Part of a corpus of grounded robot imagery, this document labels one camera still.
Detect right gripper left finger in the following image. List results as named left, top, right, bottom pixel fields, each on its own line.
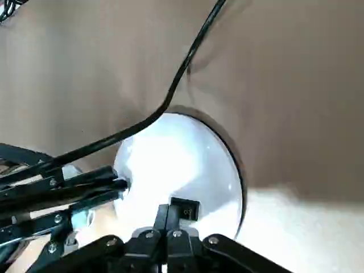
left=42, top=204, right=168, bottom=273

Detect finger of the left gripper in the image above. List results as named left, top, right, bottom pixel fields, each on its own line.
left=0, top=180, right=128, bottom=267
left=0, top=143, right=119, bottom=197

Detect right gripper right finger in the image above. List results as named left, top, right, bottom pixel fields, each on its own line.
left=168, top=205, right=293, bottom=273

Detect white desk lamp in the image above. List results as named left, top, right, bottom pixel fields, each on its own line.
left=113, top=112, right=247, bottom=239

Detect black lamp power cable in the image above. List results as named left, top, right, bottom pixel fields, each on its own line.
left=39, top=0, right=228, bottom=171

